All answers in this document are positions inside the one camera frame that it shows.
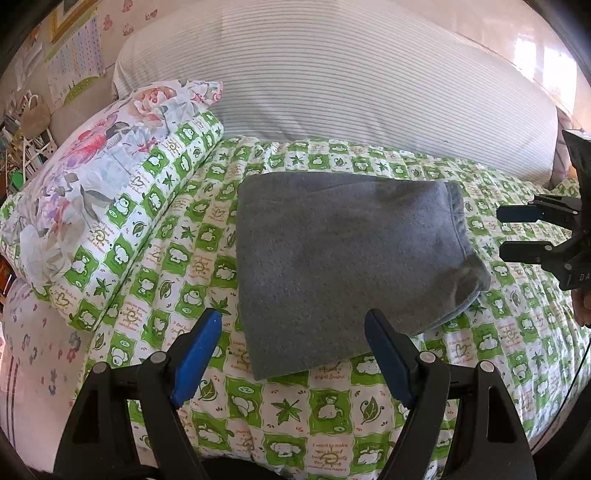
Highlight white striped bolster cushion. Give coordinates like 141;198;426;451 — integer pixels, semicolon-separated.
112;0;560;186

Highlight person's right hand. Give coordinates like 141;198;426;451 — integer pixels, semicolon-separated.
574;288;591;328

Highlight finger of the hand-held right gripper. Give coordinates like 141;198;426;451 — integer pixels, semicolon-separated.
499;239;574;271
498;194;581;226

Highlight thin black cable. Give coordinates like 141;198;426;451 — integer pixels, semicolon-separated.
529;339;591;455

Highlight pink pillow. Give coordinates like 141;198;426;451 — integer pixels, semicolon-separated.
551;106;583;190

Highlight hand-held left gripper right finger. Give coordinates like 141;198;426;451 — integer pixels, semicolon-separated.
365;310;539;480

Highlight yellow picture frame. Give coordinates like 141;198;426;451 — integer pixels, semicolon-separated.
48;0;100;44

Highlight flower print bed sheet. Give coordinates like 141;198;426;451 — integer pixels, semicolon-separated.
0;276;99;460

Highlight green patterned quilt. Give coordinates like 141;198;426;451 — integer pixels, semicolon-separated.
83;136;591;464

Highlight floral pillow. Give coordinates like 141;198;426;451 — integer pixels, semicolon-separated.
0;79;223;289

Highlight cluttered bookshelf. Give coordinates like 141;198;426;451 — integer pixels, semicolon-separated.
0;111;61;195

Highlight woven straw bag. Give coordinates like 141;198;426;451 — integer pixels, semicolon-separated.
21;95;52;141

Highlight grey fleece pants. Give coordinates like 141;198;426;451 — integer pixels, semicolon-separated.
235;173;491;381

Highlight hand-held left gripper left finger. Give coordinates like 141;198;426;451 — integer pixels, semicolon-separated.
54;308;223;480

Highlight pastel wall poster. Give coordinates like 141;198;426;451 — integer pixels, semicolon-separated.
45;9;110;106

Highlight green patterned pillow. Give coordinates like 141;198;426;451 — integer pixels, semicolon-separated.
0;110;225;332

